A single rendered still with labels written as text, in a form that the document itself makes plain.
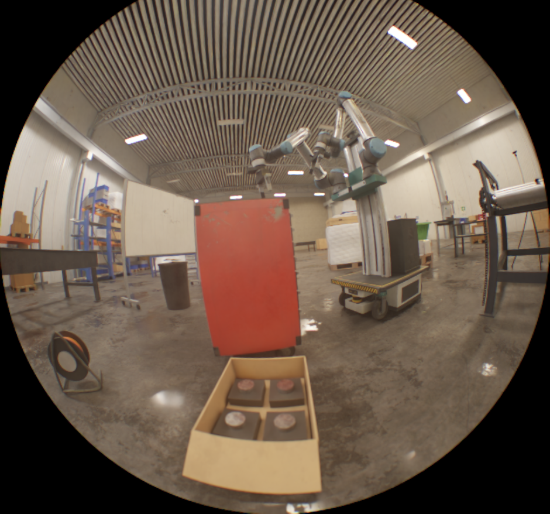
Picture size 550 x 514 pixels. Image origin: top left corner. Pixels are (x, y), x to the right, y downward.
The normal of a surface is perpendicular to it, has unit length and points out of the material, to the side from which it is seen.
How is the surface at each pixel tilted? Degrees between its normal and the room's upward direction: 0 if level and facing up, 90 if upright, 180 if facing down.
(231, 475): 25
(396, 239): 90
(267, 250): 90
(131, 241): 90
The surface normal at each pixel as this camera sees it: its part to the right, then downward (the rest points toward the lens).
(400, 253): -0.95, 0.08
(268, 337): 0.18, -0.07
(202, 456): -0.11, -0.92
